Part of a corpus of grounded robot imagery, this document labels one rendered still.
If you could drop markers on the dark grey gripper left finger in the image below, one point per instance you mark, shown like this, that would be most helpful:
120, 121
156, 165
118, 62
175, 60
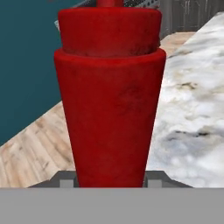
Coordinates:
62, 179

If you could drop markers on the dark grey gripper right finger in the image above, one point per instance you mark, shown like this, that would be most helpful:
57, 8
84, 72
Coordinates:
157, 179

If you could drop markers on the red ketchup bottle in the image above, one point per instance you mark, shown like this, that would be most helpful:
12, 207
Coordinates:
110, 110

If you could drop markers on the grey cabinet run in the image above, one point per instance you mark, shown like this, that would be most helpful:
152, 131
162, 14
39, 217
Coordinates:
189, 14

